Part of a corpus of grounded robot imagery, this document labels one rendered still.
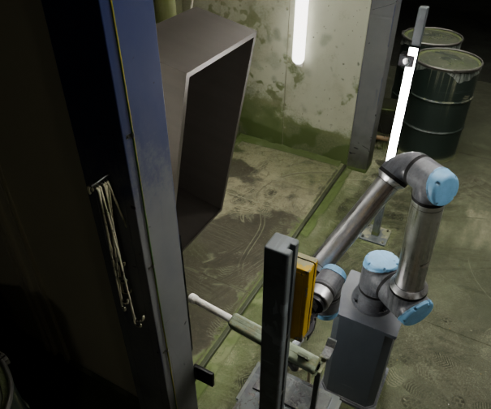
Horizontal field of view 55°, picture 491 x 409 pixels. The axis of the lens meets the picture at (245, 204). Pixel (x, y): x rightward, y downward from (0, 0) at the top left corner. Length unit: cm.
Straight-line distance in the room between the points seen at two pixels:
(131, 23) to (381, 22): 288
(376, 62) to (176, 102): 227
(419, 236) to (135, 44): 115
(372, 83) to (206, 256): 191
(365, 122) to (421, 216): 250
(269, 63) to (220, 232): 161
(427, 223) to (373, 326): 66
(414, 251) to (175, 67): 115
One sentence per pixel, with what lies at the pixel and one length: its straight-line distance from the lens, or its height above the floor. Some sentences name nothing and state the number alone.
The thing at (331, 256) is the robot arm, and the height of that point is 112.
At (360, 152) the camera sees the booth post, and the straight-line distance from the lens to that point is 430.
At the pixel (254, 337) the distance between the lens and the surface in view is 148.
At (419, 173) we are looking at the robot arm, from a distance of 168.
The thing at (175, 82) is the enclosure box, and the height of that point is 158.
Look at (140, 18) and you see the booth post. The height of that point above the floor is 201.
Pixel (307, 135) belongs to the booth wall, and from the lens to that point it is 442.
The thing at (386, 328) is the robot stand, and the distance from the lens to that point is 224.
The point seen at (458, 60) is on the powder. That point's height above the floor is 86.
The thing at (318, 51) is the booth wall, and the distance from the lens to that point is 409.
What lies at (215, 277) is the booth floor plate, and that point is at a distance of 319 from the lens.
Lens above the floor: 232
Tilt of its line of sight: 37 degrees down
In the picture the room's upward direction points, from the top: straight up
